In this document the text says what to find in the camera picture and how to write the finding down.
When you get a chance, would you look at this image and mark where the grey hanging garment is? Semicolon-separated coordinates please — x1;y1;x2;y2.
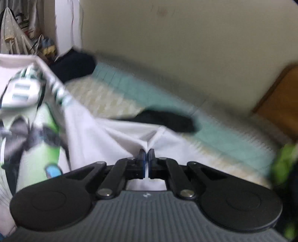
12;0;45;31

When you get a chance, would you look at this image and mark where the teal bed sheet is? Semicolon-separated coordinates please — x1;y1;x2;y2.
91;63;282;173

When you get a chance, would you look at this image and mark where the black folded clothes pile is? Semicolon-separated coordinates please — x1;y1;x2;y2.
48;48;98;83

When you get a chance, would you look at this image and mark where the dotted white hanging cloth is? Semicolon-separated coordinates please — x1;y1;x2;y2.
0;7;35;55

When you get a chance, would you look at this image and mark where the black crumpled cloth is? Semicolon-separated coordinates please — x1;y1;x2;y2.
121;109;197;134

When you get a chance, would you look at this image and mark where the green cloth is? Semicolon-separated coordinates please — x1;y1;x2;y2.
271;143;298;240

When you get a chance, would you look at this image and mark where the white shirt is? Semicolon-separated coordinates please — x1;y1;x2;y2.
0;54;198;238

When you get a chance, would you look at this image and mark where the beige patterned bed mat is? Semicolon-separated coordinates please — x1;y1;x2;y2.
64;76;280;189

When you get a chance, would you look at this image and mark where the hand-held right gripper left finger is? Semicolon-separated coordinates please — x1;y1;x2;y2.
67;149;146;200

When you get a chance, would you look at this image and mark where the orange pillow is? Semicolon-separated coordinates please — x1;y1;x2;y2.
253;63;298;142

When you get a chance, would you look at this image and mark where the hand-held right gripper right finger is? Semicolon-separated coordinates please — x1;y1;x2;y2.
148;149;228;200

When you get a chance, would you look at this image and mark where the blue and yellow clutter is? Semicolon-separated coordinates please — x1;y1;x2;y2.
38;37;57;57

